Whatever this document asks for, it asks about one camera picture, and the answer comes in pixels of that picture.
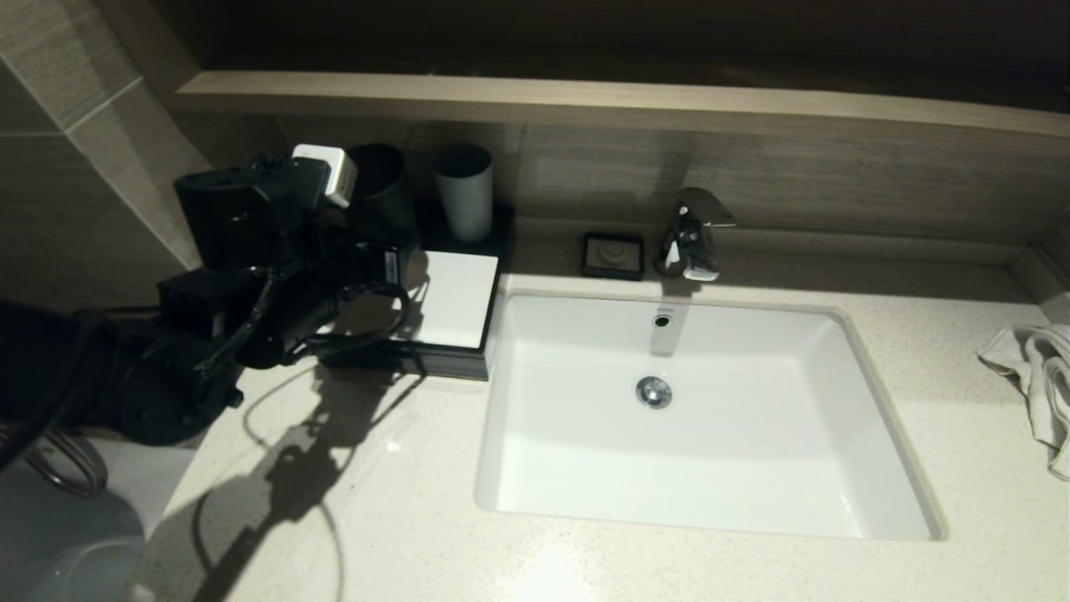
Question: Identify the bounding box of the black cup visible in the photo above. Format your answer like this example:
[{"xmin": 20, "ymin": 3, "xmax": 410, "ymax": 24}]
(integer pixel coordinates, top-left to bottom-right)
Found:
[{"xmin": 346, "ymin": 144, "xmax": 420, "ymax": 248}]

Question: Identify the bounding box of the black amenity box body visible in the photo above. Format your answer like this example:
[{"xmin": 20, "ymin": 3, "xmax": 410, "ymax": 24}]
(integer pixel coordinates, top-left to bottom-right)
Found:
[{"xmin": 322, "ymin": 199, "xmax": 517, "ymax": 382}]

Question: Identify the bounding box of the white ribbed tray insert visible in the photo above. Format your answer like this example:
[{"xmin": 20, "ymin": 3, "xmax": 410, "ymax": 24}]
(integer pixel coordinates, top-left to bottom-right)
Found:
[{"xmin": 393, "ymin": 249, "xmax": 500, "ymax": 349}]

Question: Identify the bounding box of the grey cup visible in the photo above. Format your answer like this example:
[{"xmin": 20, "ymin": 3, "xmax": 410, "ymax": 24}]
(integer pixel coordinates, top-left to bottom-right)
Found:
[{"xmin": 432, "ymin": 146, "xmax": 494, "ymax": 243}]

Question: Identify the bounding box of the black square soap dish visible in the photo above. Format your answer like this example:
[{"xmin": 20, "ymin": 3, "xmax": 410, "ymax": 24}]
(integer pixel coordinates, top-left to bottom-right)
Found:
[{"xmin": 582, "ymin": 233, "xmax": 645, "ymax": 282}]

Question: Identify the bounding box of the chrome drain stopper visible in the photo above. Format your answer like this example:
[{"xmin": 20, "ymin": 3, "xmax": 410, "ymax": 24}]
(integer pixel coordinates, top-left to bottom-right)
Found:
[{"xmin": 635, "ymin": 376, "xmax": 673, "ymax": 411}]

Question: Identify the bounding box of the chrome faucet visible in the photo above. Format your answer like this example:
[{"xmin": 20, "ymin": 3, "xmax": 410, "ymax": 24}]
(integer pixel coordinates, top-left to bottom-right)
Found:
[{"xmin": 654, "ymin": 189, "xmax": 736, "ymax": 283}]

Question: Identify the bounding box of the white sink basin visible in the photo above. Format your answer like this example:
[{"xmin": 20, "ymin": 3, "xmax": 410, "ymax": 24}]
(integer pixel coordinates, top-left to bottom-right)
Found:
[{"xmin": 475, "ymin": 288, "xmax": 947, "ymax": 540}]

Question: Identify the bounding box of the white towel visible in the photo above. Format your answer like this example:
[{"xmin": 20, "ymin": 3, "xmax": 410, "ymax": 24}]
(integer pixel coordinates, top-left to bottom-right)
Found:
[{"xmin": 975, "ymin": 324, "xmax": 1070, "ymax": 482}]

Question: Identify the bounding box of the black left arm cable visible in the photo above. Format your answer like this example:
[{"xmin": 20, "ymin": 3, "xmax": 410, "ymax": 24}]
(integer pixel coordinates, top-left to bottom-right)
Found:
[{"xmin": 284, "ymin": 283, "xmax": 412, "ymax": 359}]

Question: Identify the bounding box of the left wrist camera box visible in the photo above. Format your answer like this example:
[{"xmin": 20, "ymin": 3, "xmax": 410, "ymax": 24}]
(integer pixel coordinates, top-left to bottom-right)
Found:
[{"xmin": 293, "ymin": 144, "xmax": 359, "ymax": 210}]

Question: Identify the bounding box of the wooden wall shelf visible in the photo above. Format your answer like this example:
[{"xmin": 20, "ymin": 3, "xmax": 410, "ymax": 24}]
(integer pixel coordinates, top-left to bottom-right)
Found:
[{"xmin": 182, "ymin": 74, "xmax": 1070, "ymax": 143}]

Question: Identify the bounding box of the dark flexible hose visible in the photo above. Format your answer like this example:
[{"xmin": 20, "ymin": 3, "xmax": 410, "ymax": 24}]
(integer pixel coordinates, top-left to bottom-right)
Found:
[{"xmin": 23, "ymin": 428, "xmax": 110, "ymax": 500}]

